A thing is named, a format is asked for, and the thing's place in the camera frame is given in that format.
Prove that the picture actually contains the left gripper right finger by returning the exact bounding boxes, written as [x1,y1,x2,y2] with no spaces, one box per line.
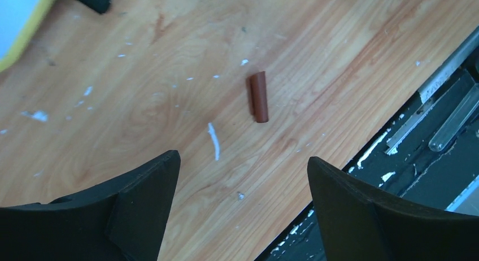
[307,156,478,260]

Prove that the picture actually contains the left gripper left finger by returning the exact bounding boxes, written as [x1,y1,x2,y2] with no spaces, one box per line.
[1,150,181,260]

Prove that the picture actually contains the brown marker cap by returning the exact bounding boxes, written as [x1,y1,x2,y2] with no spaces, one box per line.
[247,71,269,123]

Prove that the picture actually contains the yellow-framed whiteboard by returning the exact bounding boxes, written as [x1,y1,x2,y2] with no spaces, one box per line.
[1,0,56,72]

